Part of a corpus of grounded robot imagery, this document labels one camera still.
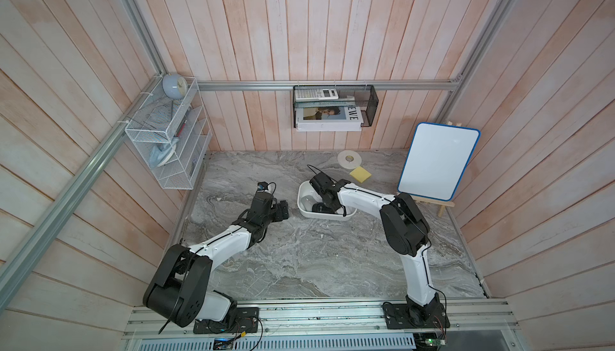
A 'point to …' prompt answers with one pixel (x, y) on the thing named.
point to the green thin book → (323, 103)
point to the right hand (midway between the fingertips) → (343, 192)
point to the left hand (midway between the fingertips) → (278, 207)
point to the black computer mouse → (321, 207)
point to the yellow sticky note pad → (360, 174)
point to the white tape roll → (349, 159)
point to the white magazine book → (341, 119)
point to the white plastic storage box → (307, 197)
